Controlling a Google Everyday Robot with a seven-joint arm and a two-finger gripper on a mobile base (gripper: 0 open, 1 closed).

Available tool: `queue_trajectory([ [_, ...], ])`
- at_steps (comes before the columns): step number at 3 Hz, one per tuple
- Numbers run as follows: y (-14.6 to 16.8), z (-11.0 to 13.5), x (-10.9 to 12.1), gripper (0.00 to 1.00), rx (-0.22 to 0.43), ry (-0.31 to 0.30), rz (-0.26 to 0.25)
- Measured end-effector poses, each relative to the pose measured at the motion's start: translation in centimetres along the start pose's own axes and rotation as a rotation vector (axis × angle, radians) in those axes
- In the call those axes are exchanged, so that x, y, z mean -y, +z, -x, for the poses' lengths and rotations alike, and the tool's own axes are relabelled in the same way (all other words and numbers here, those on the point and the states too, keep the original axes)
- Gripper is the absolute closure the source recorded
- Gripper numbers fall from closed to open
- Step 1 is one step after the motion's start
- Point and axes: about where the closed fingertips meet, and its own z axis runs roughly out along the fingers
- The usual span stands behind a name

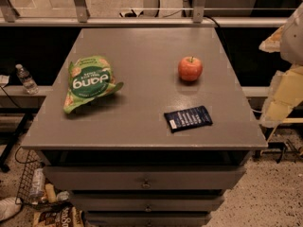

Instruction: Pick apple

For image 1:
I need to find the grey drawer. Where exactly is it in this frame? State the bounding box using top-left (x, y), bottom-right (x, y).
top-left (44, 166), bottom-right (245, 191)
top-left (70, 191), bottom-right (224, 212)
top-left (84, 212), bottom-right (211, 227)

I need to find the white crumpled bag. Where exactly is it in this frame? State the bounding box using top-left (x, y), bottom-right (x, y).
top-left (0, 197), bottom-right (22, 221)

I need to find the clear plastic water bottle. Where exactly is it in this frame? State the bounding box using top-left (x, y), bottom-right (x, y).
top-left (15, 64), bottom-right (39, 95)

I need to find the middle grey drawer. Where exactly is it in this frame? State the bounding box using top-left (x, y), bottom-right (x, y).
top-left (70, 191), bottom-right (224, 212)

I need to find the dark blue snack bar wrapper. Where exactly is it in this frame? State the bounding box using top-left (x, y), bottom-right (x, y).
top-left (164, 106), bottom-right (213, 133)

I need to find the green snack chip bag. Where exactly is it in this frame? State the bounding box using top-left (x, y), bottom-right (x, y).
top-left (63, 56), bottom-right (124, 114)

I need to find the brown printed snack bag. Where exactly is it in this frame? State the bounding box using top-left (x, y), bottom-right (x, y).
top-left (33, 206), bottom-right (84, 227)

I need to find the metal railing frame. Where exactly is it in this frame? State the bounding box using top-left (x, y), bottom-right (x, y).
top-left (0, 0), bottom-right (302, 27)

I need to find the bottom grey drawer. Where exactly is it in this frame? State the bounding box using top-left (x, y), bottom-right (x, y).
top-left (84, 212), bottom-right (211, 227)

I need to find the black wire basket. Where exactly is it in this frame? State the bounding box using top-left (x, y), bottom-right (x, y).
top-left (17, 150), bottom-right (45, 207)

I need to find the red apple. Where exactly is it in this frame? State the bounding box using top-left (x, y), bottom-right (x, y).
top-left (178, 57), bottom-right (203, 81)

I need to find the top grey drawer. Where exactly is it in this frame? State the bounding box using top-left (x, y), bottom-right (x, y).
top-left (44, 166), bottom-right (245, 191)

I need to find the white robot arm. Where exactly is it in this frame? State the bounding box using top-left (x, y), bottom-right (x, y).
top-left (280, 3), bottom-right (303, 65)

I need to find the grey drawer cabinet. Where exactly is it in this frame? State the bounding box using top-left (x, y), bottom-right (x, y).
top-left (21, 26), bottom-right (269, 227)

